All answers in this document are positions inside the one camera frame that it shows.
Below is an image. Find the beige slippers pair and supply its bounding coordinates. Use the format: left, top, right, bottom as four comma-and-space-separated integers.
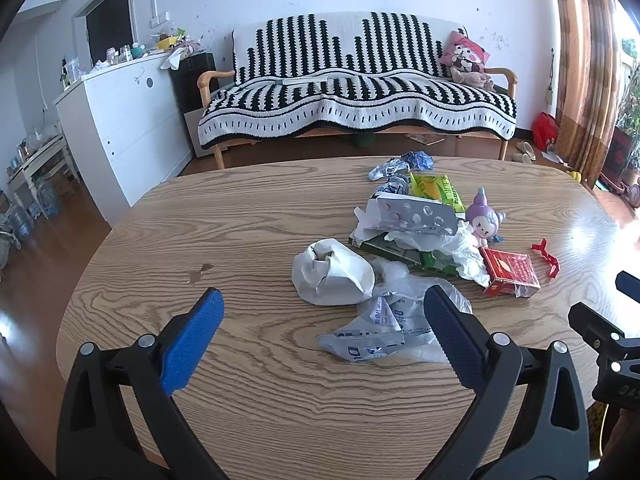
512, 140, 536, 165

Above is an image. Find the brown striped curtain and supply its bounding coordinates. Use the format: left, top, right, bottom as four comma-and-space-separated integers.
555, 0, 622, 188

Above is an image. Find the pink cartoon pillow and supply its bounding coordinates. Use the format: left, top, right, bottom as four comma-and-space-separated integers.
439, 30, 490, 73

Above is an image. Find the white cabinet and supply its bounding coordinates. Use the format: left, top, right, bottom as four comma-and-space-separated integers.
54, 54, 193, 226

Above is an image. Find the red plastic clip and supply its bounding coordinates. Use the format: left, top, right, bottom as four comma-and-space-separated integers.
530, 238, 560, 278

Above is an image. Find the clear printed plastic bag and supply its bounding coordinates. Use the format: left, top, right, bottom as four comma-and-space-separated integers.
316, 275, 472, 363

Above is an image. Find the small white side table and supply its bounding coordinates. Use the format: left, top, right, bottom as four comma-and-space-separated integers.
6, 133, 80, 210

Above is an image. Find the white paper cup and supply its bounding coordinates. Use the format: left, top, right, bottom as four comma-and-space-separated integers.
291, 238, 375, 307

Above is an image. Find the red cigarette box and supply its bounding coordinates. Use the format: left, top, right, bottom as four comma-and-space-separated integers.
480, 247, 540, 298

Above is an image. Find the black speaker box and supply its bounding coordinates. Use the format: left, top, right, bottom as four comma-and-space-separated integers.
168, 52, 216, 114

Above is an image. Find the blue foil wrapper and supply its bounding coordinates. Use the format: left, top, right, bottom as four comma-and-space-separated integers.
368, 151, 434, 181

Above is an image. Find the potted green plant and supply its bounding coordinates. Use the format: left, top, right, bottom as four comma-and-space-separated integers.
600, 39, 639, 207

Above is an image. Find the green popcorn snack bag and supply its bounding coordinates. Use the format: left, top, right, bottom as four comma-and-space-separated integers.
409, 174, 465, 214

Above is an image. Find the purple toy figure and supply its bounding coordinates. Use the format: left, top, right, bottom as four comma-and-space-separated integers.
465, 188, 506, 247

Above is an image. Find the wooden frame sofa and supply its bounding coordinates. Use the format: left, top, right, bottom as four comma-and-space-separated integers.
196, 11, 520, 170

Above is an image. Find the red bag on floor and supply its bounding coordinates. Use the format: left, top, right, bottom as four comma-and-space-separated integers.
532, 112, 559, 152

